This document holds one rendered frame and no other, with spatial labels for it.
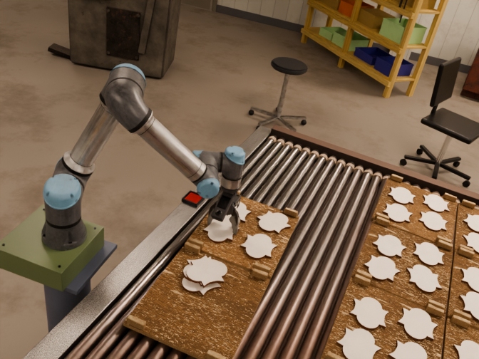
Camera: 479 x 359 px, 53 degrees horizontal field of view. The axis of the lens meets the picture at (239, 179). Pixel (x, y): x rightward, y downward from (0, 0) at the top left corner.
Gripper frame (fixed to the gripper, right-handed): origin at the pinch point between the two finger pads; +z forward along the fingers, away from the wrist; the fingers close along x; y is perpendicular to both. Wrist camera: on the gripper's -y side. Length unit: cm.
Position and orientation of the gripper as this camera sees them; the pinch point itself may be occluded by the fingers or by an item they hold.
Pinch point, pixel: (221, 229)
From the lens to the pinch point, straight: 191.7
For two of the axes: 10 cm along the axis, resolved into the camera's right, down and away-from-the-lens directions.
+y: 3.5, -4.6, 8.2
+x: -9.2, -3.1, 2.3
